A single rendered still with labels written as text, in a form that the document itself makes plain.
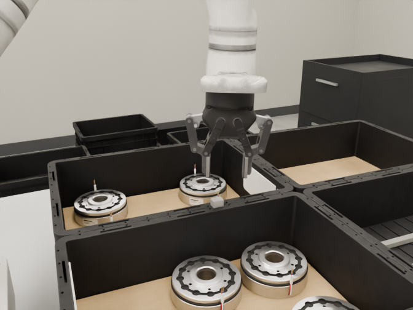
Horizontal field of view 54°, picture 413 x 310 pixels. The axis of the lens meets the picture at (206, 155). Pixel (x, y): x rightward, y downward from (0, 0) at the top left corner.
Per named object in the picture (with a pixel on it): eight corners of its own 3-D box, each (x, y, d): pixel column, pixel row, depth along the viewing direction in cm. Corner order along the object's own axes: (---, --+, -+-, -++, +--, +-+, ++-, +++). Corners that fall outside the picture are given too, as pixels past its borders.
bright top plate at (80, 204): (119, 188, 87) (119, 186, 87) (131, 209, 78) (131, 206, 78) (70, 197, 83) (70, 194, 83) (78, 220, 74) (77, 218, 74)
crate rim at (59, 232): (225, 146, 96) (226, 136, 96) (297, 202, 71) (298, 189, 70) (48, 171, 83) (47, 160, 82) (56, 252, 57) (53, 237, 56)
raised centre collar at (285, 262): (266, 272, 60) (267, 269, 59) (252, 253, 64) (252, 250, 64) (295, 266, 61) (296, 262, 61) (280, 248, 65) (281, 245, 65)
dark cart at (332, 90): (337, 235, 224) (359, 72, 191) (288, 200, 262) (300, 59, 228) (414, 211, 249) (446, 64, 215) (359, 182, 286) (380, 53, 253)
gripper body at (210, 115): (255, 74, 65) (251, 130, 68) (202, 73, 64) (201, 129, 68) (262, 84, 58) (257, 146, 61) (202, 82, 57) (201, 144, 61)
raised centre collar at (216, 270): (196, 291, 56) (196, 288, 56) (184, 270, 60) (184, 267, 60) (228, 282, 58) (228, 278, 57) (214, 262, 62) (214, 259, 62)
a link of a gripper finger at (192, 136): (192, 112, 64) (203, 145, 66) (181, 115, 64) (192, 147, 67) (191, 116, 62) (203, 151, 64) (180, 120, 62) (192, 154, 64)
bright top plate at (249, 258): (257, 290, 57) (257, 286, 57) (232, 250, 66) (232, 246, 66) (319, 275, 60) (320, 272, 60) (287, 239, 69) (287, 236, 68)
